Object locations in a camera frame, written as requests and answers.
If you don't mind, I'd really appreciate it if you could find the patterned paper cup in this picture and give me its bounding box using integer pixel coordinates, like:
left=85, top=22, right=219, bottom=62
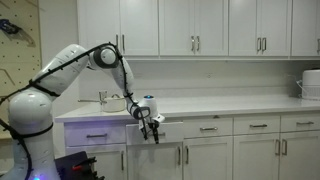
left=98, top=90, right=109, bottom=105

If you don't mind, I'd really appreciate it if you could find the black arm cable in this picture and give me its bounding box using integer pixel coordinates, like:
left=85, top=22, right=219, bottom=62
left=0, top=41, right=149, bottom=180

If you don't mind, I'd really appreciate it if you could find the blue black hand tool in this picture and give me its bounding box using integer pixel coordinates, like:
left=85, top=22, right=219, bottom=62
left=0, top=18, right=36, bottom=47

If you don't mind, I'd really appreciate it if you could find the white round countertop appliance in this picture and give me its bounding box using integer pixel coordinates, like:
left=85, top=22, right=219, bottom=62
left=300, top=68, right=320, bottom=100

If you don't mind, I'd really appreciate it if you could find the white drawer with wooden sides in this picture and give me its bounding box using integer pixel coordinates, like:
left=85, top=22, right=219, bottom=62
left=125, top=121, right=184, bottom=146

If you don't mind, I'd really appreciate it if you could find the cream cooking pot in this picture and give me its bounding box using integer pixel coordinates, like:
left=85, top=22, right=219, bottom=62
left=101, top=96, right=127, bottom=113

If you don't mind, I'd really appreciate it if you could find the white base cabinet door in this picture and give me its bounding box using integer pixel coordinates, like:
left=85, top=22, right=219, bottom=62
left=233, top=132, right=280, bottom=180
left=127, top=142, right=184, bottom=180
left=279, top=130, right=320, bottom=180
left=65, top=144, right=128, bottom=180
left=183, top=135, right=234, bottom=180

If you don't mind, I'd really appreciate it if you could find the black red clamp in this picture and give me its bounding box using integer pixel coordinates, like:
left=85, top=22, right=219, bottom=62
left=71, top=157, right=98, bottom=172

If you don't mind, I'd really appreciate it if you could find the black equipment case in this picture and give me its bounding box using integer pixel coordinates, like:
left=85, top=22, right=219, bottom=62
left=54, top=150, right=106, bottom=180

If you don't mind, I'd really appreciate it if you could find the white wall cabinet door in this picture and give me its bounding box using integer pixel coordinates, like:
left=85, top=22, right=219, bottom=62
left=260, top=0, right=292, bottom=57
left=194, top=0, right=229, bottom=57
left=228, top=0, right=262, bottom=57
left=77, top=0, right=121, bottom=57
left=159, top=0, right=196, bottom=57
left=119, top=0, right=160, bottom=56
left=291, top=0, right=320, bottom=57

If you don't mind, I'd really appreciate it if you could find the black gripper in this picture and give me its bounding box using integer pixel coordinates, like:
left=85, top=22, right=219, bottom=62
left=138, top=118, right=161, bottom=145

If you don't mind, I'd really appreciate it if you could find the cream pot lid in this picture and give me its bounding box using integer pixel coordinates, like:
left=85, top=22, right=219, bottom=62
left=103, top=93, right=127, bottom=101

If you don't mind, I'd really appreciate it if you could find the white drawer front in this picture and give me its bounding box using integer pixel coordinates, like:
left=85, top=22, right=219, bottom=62
left=64, top=122, right=127, bottom=148
left=183, top=117, right=234, bottom=139
left=280, top=113, right=320, bottom=133
left=233, top=115, right=281, bottom=135

